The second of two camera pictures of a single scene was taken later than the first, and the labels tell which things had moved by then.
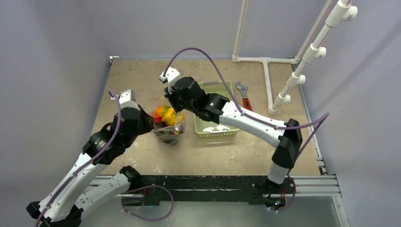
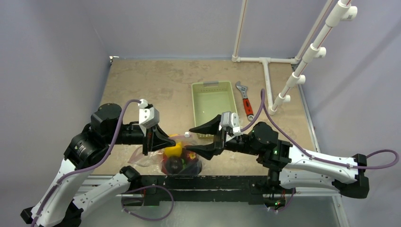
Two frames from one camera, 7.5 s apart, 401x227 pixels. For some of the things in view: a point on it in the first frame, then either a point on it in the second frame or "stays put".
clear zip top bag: x=170 y=135 to x=174 y=158
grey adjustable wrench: x=243 y=90 stays put
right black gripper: x=175 y=102 to x=222 y=141
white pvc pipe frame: x=342 y=12 stays put
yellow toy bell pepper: x=171 y=118 to x=174 y=151
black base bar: x=252 y=188 stays put
